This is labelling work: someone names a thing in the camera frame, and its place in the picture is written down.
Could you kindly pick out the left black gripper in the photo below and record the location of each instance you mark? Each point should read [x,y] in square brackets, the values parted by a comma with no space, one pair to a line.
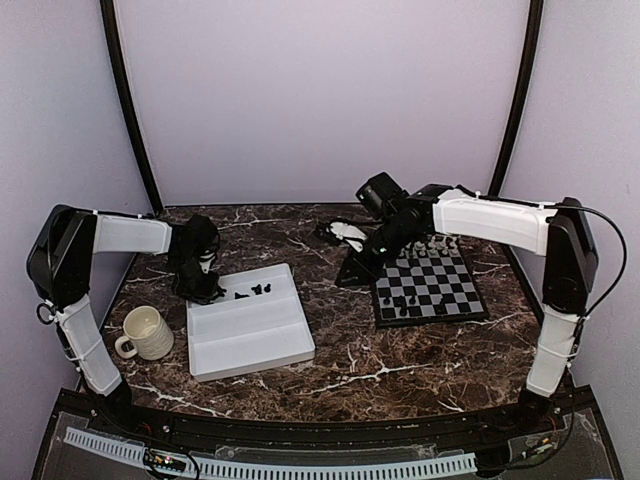
[202,296]

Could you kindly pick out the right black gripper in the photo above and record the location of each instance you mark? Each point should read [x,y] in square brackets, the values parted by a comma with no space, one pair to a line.
[366,273]

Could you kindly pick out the tall black piece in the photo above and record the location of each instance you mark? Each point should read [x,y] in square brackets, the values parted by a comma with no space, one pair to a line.
[401,305]

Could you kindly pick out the white plastic tray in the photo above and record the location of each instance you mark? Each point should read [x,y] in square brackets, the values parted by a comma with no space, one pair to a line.
[228,338]

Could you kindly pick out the black grey chessboard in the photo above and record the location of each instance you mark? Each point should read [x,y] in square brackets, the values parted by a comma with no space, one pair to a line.
[428,279]

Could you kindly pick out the black chess piece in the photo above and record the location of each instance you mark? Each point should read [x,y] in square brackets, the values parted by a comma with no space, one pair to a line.
[441,307]

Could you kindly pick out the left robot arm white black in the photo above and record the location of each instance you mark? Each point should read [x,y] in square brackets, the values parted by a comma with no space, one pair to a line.
[60,263]

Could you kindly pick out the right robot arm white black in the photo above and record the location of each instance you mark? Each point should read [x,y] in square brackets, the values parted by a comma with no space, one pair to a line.
[558,232]

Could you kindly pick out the black chess pieces right cluster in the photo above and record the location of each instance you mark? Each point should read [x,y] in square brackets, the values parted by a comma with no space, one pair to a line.
[243,291]

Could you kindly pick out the white chess pieces row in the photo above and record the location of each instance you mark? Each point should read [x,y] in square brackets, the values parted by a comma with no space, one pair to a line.
[437,245]

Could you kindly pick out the cream ceramic mug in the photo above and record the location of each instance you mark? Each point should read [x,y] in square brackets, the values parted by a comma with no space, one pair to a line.
[146,335]

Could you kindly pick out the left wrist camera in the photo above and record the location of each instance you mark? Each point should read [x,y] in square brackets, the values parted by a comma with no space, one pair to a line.
[207,259]

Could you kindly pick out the black front rail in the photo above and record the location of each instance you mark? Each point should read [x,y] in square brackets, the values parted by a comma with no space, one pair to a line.
[470,431]

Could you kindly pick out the right black frame post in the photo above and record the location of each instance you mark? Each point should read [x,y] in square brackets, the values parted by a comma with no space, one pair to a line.
[521,89]

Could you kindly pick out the black frame post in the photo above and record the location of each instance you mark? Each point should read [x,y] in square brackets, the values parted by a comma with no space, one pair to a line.
[128,109]
[521,89]

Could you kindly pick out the left black frame post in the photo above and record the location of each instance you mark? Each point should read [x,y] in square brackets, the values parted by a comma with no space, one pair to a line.
[128,109]

